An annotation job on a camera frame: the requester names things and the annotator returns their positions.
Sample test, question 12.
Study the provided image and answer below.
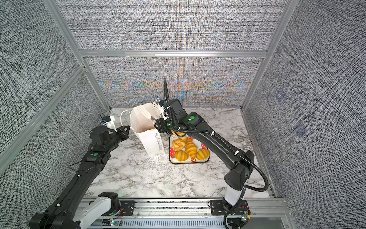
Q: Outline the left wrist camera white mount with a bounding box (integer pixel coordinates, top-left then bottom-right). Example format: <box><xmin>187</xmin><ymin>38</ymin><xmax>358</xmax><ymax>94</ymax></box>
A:
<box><xmin>100</xmin><ymin>114</ymin><xmax>117</xmax><ymax>132</ymax></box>

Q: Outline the white paper gift bag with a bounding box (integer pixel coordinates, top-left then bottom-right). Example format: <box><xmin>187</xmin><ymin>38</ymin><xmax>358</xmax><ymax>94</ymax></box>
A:
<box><xmin>122</xmin><ymin>98</ymin><xmax>165</xmax><ymax>157</ymax></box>

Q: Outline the white strawberry tray black rim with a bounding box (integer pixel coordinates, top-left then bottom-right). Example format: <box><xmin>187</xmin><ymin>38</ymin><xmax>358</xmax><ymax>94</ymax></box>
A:
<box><xmin>168</xmin><ymin>135</ymin><xmax>211</xmax><ymax>165</ymax></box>

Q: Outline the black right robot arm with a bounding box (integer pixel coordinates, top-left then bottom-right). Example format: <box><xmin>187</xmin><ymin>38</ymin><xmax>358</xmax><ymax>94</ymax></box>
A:
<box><xmin>156</xmin><ymin>99</ymin><xmax>256</xmax><ymax>206</ymax></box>

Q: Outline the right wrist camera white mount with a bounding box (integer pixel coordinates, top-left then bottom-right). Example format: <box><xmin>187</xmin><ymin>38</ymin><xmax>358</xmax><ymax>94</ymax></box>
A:
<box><xmin>158</xmin><ymin>100</ymin><xmax>169</xmax><ymax>120</ymax></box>

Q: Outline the small striped bread roll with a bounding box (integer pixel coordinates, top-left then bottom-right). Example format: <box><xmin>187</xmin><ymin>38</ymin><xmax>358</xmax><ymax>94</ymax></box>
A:
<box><xmin>171</xmin><ymin>130</ymin><xmax>188</xmax><ymax>142</ymax></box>

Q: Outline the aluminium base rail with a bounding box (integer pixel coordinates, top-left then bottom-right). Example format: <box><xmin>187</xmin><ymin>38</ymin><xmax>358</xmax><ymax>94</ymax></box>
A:
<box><xmin>89</xmin><ymin>198</ymin><xmax>296</xmax><ymax>229</ymax></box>

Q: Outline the round flaky pastry bread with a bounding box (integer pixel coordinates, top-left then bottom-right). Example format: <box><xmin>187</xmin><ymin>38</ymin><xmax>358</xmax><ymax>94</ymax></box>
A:
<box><xmin>172</xmin><ymin>139</ymin><xmax>186</xmax><ymax>151</ymax></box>

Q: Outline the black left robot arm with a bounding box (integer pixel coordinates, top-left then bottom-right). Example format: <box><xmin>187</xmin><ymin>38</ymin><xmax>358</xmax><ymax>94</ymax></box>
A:
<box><xmin>29</xmin><ymin>126</ymin><xmax>130</xmax><ymax>229</ymax></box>

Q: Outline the yellow striped bun front right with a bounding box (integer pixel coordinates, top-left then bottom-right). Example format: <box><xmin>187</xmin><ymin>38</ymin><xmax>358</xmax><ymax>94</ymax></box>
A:
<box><xmin>196</xmin><ymin>148</ymin><xmax>210</xmax><ymax>161</ymax></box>

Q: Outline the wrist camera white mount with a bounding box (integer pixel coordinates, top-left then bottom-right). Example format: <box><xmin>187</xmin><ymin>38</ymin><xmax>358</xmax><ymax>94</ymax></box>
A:
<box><xmin>158</xmin><ymin>100</ymin><xmax>169</xmax><ymax>120</ymax></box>
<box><xmin>100</xmin><ymin>114</ymin><xmax>117</xmax><ymax>132</ymax></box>

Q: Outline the aluminium cage frame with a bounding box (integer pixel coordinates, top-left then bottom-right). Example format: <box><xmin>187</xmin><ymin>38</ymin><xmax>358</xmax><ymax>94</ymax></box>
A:
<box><xmin>0</xmin><ymin>0</ymin><xmax>299</xmax><ymax>201</ymax></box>

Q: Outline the long striped croissant bread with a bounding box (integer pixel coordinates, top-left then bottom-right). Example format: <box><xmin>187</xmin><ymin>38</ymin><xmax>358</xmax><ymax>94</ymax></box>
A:
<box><xmin>185</xmin><ymin>138</ymin><xmax>197</xmax><ymax>162</ymax></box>

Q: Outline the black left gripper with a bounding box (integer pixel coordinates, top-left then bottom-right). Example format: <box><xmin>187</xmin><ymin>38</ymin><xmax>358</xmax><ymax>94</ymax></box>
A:
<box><xmin>105</xmin><ymin>124</ymin><xmax>131</xmax><ymax>153</ymax></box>

